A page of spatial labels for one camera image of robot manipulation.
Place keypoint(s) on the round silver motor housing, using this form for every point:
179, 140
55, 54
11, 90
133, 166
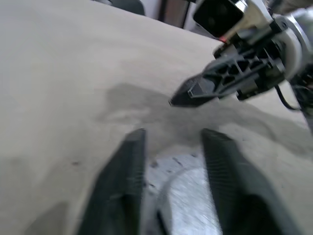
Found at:
185, 198

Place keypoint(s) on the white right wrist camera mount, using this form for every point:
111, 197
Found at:
249, 17

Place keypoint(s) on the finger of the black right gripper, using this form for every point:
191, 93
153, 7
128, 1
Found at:
212, 83
194, 82

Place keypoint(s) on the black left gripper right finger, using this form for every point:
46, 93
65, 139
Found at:
234, 191

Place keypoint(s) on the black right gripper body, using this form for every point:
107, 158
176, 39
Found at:
274, 51

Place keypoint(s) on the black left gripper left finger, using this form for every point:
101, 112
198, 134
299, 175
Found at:
122, 186

